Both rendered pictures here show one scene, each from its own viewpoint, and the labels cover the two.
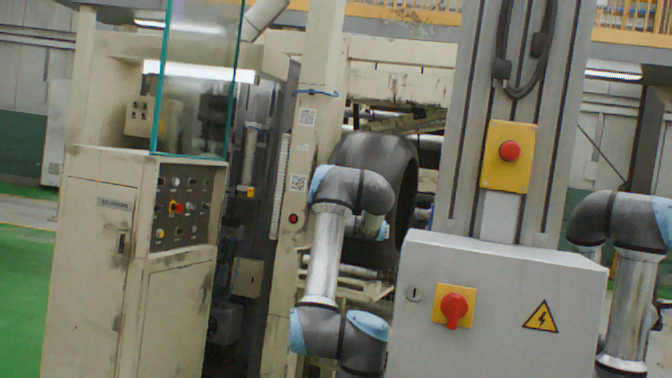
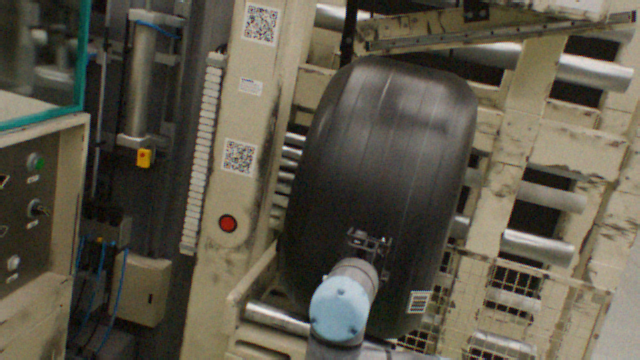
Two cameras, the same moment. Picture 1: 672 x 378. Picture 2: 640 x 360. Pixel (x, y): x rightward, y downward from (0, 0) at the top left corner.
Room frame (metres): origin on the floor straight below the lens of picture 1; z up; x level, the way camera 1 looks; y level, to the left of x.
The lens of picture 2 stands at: (1.44, 0.16, 1.65)
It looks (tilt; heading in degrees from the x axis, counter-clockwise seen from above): 18 degrees down; 352
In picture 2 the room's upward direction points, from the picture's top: 12 degrees clockwise
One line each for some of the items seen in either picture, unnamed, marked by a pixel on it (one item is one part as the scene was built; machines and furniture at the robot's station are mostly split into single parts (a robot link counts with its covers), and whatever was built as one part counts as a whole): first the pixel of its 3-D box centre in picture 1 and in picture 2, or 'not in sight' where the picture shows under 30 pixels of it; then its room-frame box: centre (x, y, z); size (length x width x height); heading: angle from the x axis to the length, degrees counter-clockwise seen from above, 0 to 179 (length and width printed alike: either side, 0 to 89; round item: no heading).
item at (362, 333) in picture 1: (363, 339); not in sight; (1.70, -0.13, 0.88); 0.13 x 0.12 x 0.14; 89
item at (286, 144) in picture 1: (282, 186); (207, 157); (2.91, 0.23, 1.19); 0.05 x 0.04 x 0.48; 162
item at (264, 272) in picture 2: (311, 255); (259, 280); (2.90, 0.06, 0.90); 0.40 x 0.03 x 0.10; 162
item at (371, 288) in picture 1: (337, 281); (309, 354); (2.72, -0.07, 0.83); 0.36 x 0.09 x 0.06; 72
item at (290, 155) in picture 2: not in sight; (295, 179); (3.28, -0.02, 1.05); 0.20 x 0.15 x 0.30; 72
